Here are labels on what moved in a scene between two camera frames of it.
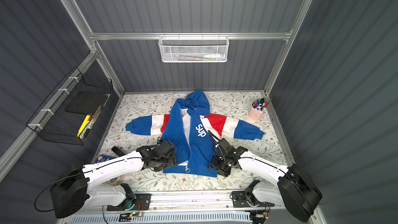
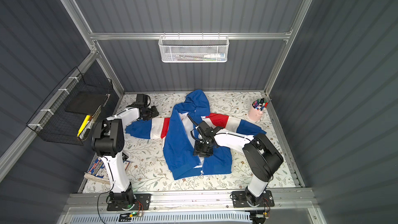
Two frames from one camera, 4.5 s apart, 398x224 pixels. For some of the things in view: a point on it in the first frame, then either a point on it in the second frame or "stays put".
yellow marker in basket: (84, 124) stays put
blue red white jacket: (193, 129) stays put
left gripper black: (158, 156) to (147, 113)
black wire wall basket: (69, 114) stays put
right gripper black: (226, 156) to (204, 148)
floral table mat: (253, 107) stays put
